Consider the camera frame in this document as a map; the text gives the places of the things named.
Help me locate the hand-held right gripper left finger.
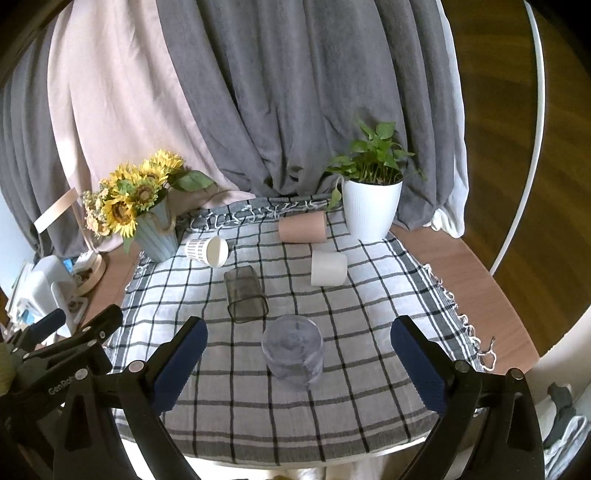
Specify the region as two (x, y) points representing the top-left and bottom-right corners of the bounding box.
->
(51, 316), (209, 480)

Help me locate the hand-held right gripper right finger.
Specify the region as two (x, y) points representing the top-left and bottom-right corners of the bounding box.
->
(390, 316), (546, 480)

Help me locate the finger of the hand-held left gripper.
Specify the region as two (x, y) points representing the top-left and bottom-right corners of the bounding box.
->
(21, 304), (124, 358)
(9, 308), (68, 352)

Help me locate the dark translucent square cup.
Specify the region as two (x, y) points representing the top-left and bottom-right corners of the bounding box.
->
(224, 266), (270, 324)

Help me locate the clear plastic cup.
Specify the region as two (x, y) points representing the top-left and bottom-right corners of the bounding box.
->
(261, 315), (325, 392)

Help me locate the white patterned paper cup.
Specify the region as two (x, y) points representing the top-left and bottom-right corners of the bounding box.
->
(185, 235), (229, 268)

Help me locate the plain white cup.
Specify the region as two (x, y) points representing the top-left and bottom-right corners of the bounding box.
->
(310, 249), (348, 288)

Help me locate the pink cup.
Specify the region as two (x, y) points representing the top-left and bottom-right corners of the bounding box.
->
(278, 211), (328, 244)

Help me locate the white appliance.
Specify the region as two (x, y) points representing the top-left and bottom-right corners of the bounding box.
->
(28, 255), (89, 337)

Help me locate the black white checked tablecloth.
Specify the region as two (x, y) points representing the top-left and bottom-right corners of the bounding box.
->
(104, 196), (498, 467)

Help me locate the blue ribbed vase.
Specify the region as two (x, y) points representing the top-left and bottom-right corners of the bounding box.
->
(136, 198), (181, 263)

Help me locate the sunflower bouquet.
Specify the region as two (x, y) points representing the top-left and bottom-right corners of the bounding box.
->
(83, 149), (218, 254)

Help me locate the grey cloth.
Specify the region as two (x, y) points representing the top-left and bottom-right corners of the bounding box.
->
(547, 382), (578, 416)

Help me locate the white cloth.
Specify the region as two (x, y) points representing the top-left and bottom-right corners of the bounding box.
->
(542, 413), (579, 468)

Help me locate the green plant in white pot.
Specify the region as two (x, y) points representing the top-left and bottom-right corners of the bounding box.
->
(323, 120), (428, 241)

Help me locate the narrow grey curtain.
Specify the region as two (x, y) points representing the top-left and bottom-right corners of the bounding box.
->
(0, 32), (100, 254)

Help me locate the white sheer curtain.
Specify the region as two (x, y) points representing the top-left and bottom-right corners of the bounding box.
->
(425, 60), (469, 238)

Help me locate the pink curtain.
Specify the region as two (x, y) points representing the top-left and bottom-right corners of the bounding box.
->
(46, 0), (259, 217)

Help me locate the wide grey curtain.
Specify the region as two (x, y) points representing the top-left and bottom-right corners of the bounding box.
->
(157, 0), (465, 232)

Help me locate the white hoop frame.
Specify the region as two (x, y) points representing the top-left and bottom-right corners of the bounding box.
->
(489, 0), (548, 278)

